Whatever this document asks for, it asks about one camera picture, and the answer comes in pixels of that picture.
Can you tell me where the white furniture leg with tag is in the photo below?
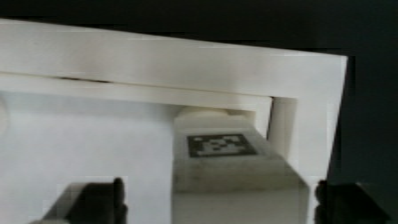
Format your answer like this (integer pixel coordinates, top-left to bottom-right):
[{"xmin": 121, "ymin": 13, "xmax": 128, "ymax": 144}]
[{"xmin": 172, "ymin": 107, "xmax": 307, "ymax": 224}]

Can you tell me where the white square tabletop part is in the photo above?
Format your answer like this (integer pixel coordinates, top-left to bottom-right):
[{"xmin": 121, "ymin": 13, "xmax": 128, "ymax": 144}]
[{"xmin": 0, "ymin": 19, "xmax": 346, "ymax": 224}]

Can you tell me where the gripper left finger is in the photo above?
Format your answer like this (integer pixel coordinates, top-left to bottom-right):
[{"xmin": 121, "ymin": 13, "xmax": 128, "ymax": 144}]
[{"xmin": 62, "ymin": 177, "xmax": 130, "ymax": 224}]

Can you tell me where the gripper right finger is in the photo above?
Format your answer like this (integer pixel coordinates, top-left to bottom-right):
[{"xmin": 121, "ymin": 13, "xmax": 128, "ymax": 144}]
[{"xmin": 314, "ymin": 180, "xmax": 398, "ymax": 224}]

